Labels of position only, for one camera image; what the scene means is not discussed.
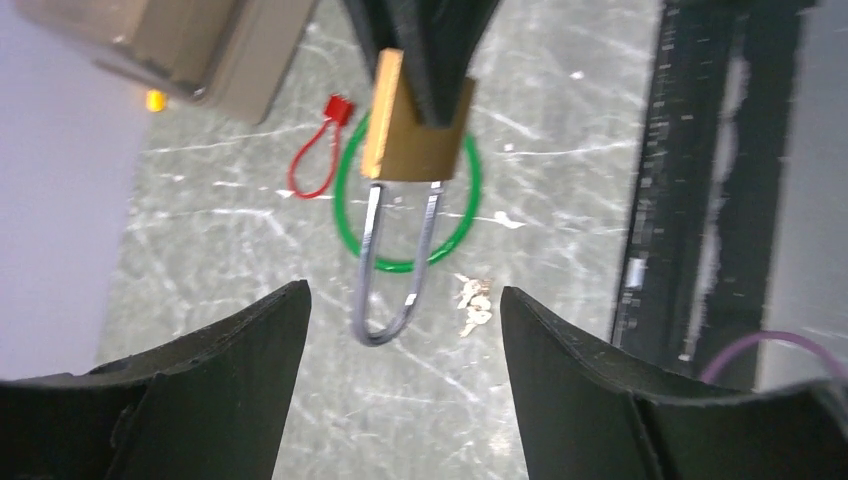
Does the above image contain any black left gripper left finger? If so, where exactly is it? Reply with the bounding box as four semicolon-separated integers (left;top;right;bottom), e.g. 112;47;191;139
1;280;312;479

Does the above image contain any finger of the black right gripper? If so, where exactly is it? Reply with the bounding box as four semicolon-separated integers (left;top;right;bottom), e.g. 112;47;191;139
390;0;499;128
343;0;403;81

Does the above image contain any red cable lock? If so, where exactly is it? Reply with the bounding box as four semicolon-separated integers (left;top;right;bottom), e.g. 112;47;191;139
287;94;356;201

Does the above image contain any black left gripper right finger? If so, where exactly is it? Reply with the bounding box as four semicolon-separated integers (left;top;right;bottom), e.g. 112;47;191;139
500;286;847;479

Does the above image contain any brass padlock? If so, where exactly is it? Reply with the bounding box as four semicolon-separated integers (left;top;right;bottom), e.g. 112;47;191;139
352;48;476;347

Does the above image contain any silver key bunch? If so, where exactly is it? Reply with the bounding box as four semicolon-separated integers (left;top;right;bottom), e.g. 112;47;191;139
454;273;493;338

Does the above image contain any beige plastic toolbox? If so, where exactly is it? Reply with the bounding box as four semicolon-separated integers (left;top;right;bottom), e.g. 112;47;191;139
14;0;315;125

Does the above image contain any green cable loop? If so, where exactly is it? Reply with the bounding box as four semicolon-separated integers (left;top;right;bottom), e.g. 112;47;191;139
333;112;483;274

